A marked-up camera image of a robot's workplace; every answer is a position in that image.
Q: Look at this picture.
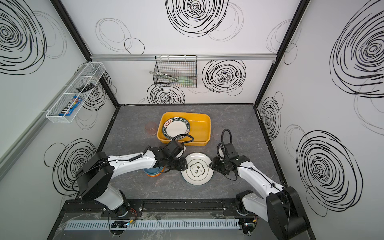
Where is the green rimmed white plate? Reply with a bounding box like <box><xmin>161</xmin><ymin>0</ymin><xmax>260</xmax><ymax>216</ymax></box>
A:
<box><xmin>162</xmin><ymin>117</ymin><xmax>191</xmax><ymax>140</ymax></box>

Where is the white plate green flower outline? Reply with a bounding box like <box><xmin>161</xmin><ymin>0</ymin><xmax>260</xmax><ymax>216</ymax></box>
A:
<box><xmin>182</xmin><ymin>153</ymin><xmax>214</xmax><ymax>186</ymax></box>

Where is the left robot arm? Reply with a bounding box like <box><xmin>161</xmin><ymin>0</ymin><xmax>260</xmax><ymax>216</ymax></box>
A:
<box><xmin>75</xmin><ymin>140</ymin><xmax>187</xmax><ymax>211</ymax></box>

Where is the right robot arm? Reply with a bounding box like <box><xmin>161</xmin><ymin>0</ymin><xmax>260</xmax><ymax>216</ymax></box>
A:
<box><xmin>210</xmin><ymin>143</ymin><xmax>311</xmax><ymax>240</ymax></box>

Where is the yellow plastic bin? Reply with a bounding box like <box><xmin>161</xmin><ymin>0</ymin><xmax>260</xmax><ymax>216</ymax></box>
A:
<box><xmin>157</xmin><ymin>112</ymin><xmax>211</xmax><ymax>147</ymax></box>

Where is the blue bowl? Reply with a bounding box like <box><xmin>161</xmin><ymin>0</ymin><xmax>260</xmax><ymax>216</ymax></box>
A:
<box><xmin>143</xmin><ymin>167</ymin><xmax>164</xmax><ymax>174</ymax></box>

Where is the orange bowl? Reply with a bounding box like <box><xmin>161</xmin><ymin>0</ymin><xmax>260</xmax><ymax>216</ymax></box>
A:
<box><xmin>147</xmin><ymin>172</ymin><xmax>162</xmax><ymax>178</ymax></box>

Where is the pink translucent cup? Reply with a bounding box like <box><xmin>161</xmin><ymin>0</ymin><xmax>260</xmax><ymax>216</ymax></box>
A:
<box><xmin>145</xmin><ymin>122</ymin><xmax>158</xmax><ymax>136</ymax></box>

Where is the green item in basket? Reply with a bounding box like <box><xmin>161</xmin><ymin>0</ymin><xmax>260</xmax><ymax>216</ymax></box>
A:
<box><xmin>177</xmin><ymin>76</ymin><xmax>195</xmax><ymax>87</ymax></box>

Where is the blue candy packet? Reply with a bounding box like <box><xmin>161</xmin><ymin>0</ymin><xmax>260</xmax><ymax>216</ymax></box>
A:
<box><xmin>59</xmin><ymin>97</ymin><xmax>83</xmax><ymax>116</ymax></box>

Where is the black wire basket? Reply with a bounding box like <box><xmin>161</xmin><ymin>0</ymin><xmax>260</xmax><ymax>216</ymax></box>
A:
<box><xmin>150</xmin><ymin>55</ymin><xmax>198</xmax><ymax>88</ymax></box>

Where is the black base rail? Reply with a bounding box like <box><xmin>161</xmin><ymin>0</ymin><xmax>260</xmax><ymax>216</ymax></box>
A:
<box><xmin>61</xmin><ymin>199</ymin><xmax>253</xmax><ymax>218</ymax></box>

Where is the white wire shelf basket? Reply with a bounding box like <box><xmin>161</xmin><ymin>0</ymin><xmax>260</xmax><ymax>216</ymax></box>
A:
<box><xmin>46</xmin><ymin>62</ymin><xmax>106</xmax><ymax>124</ymax></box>

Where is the white slotted cable duct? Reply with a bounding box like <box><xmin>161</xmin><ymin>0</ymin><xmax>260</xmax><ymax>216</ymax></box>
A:
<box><xmin>64</xmin><ymin>219</ymin><xmax>241</xmax><ymax>231</ymax></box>

